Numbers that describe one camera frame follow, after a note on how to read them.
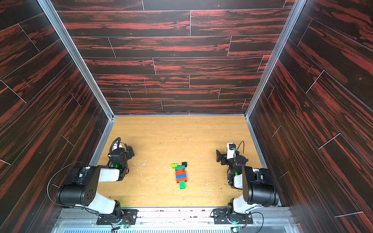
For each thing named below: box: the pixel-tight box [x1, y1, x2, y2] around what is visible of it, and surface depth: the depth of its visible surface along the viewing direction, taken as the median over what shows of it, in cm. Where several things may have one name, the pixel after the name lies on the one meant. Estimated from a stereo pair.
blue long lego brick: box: [175, 174, 187, 179], surface depth 89 cm
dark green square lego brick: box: [179, 180, 187, 190], surface depth 84 cm
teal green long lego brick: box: [174, 165, 187, 172], surface depth 91 cm
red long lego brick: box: [175, 177, 187, 184], surface depth 86 cm
